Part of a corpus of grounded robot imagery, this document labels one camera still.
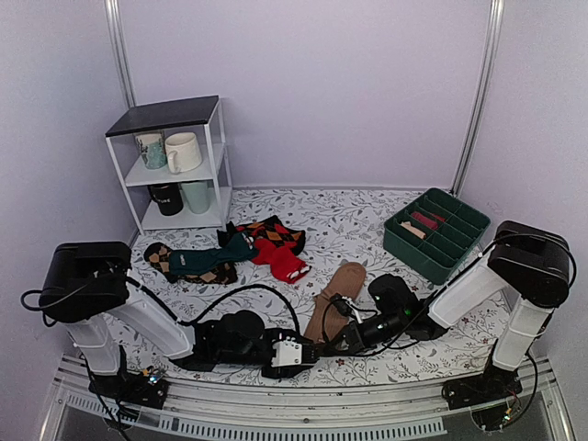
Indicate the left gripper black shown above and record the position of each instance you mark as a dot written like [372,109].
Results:
[281,334]

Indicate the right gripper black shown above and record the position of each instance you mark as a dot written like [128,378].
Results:
[354,336]

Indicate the tan ribbed sock brown cuff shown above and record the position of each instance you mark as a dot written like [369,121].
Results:
[345,284]

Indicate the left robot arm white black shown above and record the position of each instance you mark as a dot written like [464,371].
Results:
[86,281]

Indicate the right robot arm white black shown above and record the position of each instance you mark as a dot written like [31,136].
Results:
[532,268]

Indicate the floral patterned table mat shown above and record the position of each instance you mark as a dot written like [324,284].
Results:
[341,226]

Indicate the red sock white trim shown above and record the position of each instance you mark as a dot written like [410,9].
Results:
[283,264]

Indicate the rolled beige sock in box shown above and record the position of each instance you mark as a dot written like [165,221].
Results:
[412,229]

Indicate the green divided storage box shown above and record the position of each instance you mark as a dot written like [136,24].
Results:
[442,251]

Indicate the argyle brown orange sock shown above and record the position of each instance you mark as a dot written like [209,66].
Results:
[273,230]

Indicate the rolled red sock in box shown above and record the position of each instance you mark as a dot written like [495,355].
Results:
[432,223]

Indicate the black sock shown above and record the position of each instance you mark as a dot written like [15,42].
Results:
[224,236]

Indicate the dark teal sock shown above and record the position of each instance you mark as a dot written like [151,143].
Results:
[198,262]

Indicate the argyle sock brown beige left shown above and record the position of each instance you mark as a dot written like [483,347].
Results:
[157,256]

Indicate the pale green mug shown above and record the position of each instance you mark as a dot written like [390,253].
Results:
[197,196]

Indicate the black mug white text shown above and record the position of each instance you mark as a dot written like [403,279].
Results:
[167,197]

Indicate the cream ceramic mug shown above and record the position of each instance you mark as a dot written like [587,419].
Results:
[182,151]

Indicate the white metal shelf black top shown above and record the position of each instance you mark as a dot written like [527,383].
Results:
[201,115]

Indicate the teal patterned mug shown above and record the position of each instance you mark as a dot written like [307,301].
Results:
[151,148]

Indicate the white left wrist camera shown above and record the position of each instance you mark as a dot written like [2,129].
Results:
[287,353]

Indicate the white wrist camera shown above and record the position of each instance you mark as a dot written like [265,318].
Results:
[347,308]
[287,353]

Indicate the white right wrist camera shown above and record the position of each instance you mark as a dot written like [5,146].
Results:
[347,308]

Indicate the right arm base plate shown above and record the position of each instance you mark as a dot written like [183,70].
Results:
[494,392]

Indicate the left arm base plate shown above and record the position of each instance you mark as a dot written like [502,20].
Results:
[147,388]

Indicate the aluminium front rail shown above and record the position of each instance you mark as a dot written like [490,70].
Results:
[404,411]

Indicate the right aluminium corner post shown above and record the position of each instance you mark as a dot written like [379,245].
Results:
[489,54]

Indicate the aluminium corner post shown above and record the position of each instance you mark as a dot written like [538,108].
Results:
[489,54]
[116,35]

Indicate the left aluminium corner post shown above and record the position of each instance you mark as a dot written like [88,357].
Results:
[116,35]

